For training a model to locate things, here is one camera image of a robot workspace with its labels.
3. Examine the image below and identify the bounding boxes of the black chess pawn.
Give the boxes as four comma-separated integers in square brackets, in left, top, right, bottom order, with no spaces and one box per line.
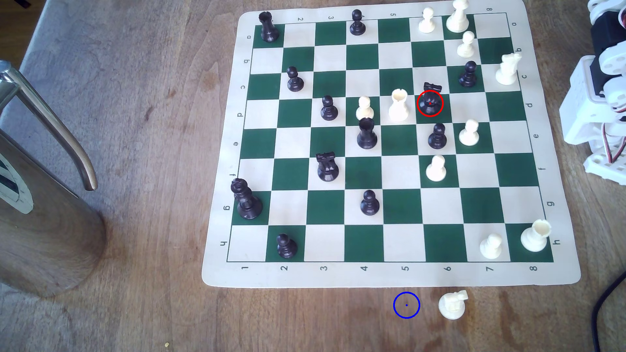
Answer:
[428,123,448,150]
[276,233,298,259]
[360,190,380,216]
[287,66,305,93]
[320,95,339,122]
[349,9,367,36]
[459,61,478,89]

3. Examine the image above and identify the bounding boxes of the white chess king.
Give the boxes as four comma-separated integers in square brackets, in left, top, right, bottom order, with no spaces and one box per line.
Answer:
[446,0,470,34]

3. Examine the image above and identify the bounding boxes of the black chess knight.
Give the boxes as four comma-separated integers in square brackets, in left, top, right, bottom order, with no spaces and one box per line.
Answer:
[417,82,445,118]
[316,151,340,183]

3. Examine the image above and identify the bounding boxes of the white chess rook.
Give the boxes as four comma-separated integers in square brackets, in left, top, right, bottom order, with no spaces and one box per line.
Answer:
[520,219,552,253]
[388,88,410,123]

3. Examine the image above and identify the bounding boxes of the white chess pawn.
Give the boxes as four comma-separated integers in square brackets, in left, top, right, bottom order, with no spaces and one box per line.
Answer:
[425,155,447,183]
[355,96,375,121]
[479,233,503,260]
[459,119,480,147]
[457,31,476,59]
[419,6,436,34]

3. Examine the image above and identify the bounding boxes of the green and white chess mat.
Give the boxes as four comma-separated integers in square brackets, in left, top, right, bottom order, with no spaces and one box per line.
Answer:
[201,0,582,289]

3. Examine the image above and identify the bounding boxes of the white chess knight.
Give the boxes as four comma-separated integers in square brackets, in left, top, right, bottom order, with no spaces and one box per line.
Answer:
[495,52,523,86]
[438,289,469,321]

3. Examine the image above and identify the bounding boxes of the black cable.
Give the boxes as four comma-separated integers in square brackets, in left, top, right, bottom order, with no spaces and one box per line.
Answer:
[591,281,626,352]

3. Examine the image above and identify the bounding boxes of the stainless steel pitcher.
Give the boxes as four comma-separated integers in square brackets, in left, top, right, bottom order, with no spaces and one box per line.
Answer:
[0,59,108,299]

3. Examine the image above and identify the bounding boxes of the black chess king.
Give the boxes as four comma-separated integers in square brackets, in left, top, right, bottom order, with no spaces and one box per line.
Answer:
[230,178,264,220]

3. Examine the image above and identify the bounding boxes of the black chess rook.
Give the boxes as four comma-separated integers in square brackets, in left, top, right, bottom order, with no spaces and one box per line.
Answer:
[356,117,379,150]
[258,11,280,43]

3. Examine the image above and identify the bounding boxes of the red white black servo wires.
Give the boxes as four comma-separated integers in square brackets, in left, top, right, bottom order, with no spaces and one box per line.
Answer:
[603,122,626,164]

